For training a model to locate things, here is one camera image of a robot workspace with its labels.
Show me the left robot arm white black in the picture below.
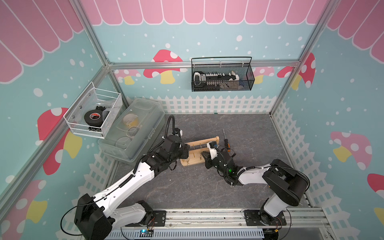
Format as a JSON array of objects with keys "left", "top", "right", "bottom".
[{"left": 73, "top": 115, "right": 190, "bottom": 240}]

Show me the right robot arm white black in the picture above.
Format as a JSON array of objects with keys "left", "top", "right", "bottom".
[{"left": 203, "top": 148, "right": 310, "bottom": 227}]

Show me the wooden jewelry display stand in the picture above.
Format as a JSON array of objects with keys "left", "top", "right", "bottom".
[{"left": 180, "top": 136, "right": 220, "bottom": 167}]

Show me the orange black screwdriver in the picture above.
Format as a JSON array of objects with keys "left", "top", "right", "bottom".
[{"left": 223, "top": 129, "right": 231, "bottom": 153}]

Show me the translucent green storage box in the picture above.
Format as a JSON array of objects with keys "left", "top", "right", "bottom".
[{"left": 98, "top": 99, "right": 165, "bottom": 166}]

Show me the black tape roll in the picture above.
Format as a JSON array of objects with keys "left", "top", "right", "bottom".
[{"left": 84, "top": 110, "right": 104, "bottom": 127}]

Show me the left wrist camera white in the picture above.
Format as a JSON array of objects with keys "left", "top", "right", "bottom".
[{"left": 174, "top": 128, "right": 183, "bottom": 138}]

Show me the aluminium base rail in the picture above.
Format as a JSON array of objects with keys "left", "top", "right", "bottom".
[{"left": 99, "top": 208, "right": 336, "bottom": 240}]

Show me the black wire mesh basket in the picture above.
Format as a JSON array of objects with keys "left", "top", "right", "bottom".
[{"left": 191, "top": 57, "right": 255, "bottom": 92}]

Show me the clear acrylic wall bin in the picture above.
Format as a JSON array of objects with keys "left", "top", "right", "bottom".
[{"left": 64, "top": 83, "right": 123, "bottom": 139}]

